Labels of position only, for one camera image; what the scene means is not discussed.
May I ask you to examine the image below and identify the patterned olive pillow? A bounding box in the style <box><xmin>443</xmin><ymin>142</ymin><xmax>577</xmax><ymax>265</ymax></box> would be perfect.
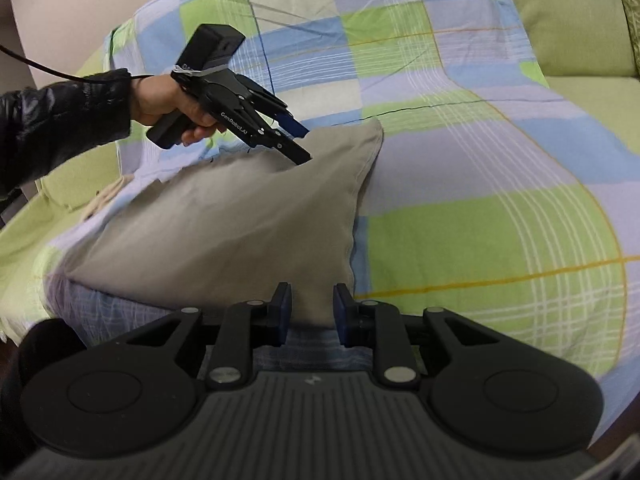
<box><xmin>616</xmin><ymin>0</ymin><xmax>640</xmax><ymax>84</ymax></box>

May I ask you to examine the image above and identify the person's left forearm black sleeve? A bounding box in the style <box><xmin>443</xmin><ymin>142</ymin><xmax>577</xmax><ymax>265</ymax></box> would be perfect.
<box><xmin>0</xmin><ymin>67</ymin><xmax>134</xmax><ymax>203</ymax></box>

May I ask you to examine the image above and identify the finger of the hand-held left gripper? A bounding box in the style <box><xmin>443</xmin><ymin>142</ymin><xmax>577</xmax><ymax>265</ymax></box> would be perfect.
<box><xmin>234</xmin><ymin>104</ymin><xmax>313</xmax><ymax>167</ymax></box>
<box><xmin>239</xmin><ymin>75</ymin><xmax>309</xmax><ymax>139</ymax></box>

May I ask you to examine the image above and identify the cream fringed cloth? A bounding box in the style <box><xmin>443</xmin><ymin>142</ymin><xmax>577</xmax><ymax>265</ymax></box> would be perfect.
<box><xmin>79</xmin><ymin>176</ymin><xmax>135</xmax><ymax>222</ymax></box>

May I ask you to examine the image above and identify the grey-beige cloth garment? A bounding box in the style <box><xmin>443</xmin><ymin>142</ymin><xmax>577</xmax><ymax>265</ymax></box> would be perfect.
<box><xmin>64</xmin><ymin>117</ymin><xmax>385</xmax><ymax>332</ymax></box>

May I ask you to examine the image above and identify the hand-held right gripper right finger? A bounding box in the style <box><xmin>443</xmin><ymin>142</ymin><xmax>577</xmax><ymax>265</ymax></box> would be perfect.
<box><xmin>332</xmin><ymin>282</ymin><xmax>505</xmax><ymax>392</ymax></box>

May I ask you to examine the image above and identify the blue striped cloth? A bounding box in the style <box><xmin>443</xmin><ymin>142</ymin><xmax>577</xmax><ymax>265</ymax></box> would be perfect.
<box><xmin>45</xmin><ymin>277</ymin><xmax>373</xmax><ymax>376</ymax></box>

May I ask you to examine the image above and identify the light green checked sheet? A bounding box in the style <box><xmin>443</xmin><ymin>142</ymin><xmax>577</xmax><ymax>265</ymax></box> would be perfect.
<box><xmin>0</xmin><ymin>45</ymin><xmax>126</xmax><ymax>343</ymax></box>

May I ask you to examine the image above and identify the black cable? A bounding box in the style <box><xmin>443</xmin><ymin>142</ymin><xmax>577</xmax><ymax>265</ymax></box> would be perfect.
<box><xmin>0</xmin><ymin>44</ymin><xmax>152</xmax><ymax>82</ymax></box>

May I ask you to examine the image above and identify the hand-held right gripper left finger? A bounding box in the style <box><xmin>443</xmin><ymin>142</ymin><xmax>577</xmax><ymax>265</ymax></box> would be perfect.
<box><xmin>126</xmin><ymin>282</ymin><xmax>293</xmax><ymax>392</ymax></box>

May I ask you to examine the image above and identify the plaid blue green bed sheet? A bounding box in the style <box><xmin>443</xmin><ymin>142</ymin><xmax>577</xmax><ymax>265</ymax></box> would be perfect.
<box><xmin>42</xmin><ymin>0</ymin><xmax>628</xmax><ymax>441</ymax></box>

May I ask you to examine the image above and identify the person's left hand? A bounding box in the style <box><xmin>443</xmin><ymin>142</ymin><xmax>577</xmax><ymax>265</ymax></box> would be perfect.
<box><xmin>131</xmin><ymin>75</ymin><xmax>227</xmax><ymax>147</ymax></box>

